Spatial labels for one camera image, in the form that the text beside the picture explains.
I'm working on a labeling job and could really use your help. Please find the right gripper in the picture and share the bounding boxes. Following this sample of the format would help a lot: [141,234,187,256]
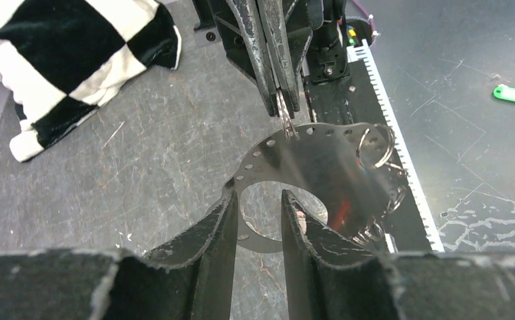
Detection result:
[193,0,346,117]

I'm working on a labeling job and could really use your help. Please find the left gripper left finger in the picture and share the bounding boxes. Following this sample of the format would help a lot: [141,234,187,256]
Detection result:
[0,191,238,319]

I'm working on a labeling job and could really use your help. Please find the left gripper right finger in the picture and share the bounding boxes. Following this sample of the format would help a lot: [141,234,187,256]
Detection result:
[281,190,515,319]

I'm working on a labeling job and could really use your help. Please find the large metal keyring plate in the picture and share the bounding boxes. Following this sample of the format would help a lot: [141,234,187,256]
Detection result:
[223,123,408,245]

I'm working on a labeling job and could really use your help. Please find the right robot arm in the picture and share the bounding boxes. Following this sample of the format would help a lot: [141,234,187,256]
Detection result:
[193,1,349,117]

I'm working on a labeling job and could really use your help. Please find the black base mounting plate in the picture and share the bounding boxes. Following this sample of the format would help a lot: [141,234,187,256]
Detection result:
[304,57,433,255]

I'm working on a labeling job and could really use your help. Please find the black and white checkered blanket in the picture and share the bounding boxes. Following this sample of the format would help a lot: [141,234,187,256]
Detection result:
[0,1,182,162]

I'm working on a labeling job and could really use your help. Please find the white slotted cable duct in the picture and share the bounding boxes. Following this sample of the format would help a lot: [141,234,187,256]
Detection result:
[346,39,445,253]

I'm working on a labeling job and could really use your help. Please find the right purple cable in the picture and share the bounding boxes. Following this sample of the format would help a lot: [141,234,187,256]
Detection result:
[350,0,380,45]

